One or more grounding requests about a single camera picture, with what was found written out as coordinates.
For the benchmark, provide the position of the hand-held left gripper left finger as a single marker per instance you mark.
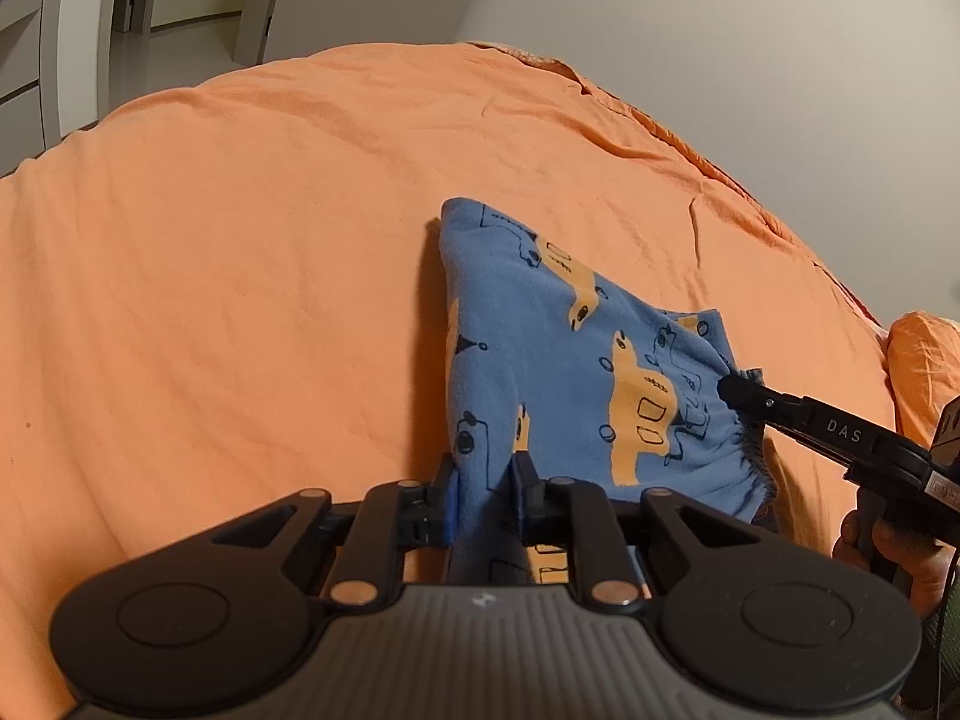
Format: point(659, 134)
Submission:
point(450, 504)

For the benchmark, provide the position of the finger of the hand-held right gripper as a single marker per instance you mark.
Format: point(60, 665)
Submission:
point(780, 409)

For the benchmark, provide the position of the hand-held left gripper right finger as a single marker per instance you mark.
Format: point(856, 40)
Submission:
point(519, 496)

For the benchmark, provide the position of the blue pants with yellow vehicles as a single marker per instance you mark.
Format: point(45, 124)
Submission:
point(585, 360)

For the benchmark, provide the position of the person's right hand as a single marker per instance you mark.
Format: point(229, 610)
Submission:
point(900, 555)

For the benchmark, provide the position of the orange pillow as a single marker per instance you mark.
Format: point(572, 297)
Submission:
point(927, 367)

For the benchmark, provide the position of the orange bed cover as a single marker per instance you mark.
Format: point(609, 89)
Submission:
point(247, 270)

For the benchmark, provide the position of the white door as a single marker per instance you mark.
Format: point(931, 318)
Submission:
point(264, 0)

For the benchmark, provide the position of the white wardrobe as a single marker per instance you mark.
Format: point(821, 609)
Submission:
point(37, 52)

